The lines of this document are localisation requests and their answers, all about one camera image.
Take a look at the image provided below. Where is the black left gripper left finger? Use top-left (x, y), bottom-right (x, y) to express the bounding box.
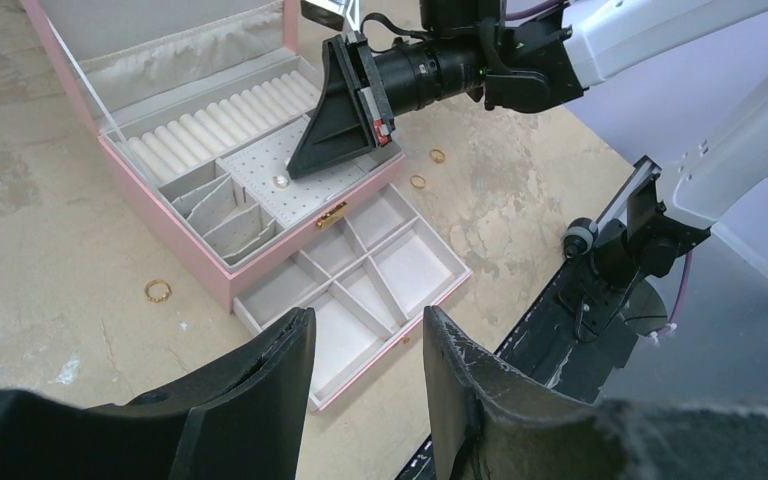
top-left (0, 308), bottom-right (316, 479)

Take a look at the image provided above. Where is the pearl stud earring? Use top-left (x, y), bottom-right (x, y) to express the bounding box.
top-left (273, 175), bottom-right (291, 189)

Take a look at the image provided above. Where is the pink box pull-out drawer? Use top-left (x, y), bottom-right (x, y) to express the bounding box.
top-left (233, 184), bottom-right (471, 411)

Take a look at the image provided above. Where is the pink jewelry box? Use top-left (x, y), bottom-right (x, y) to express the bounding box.
top-left (23, 1), bottom-right (403, 308)

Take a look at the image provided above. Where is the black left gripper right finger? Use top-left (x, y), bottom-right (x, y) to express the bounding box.
top-left (423, 306), bottom-right (768, 479)

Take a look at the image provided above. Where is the gold ring with beads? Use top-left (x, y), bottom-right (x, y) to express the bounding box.
top-left (144, 278), bottom-right (173, 305)

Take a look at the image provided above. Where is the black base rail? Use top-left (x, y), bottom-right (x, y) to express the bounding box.
top-left (400, 262), bottom-right (669, 479)

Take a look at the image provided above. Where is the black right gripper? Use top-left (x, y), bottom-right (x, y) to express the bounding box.
top-left (287, 31), bottom-right (395, 180)

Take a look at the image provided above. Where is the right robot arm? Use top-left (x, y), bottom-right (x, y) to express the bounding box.
top-left (287, 1), bottom-right (768, 343)

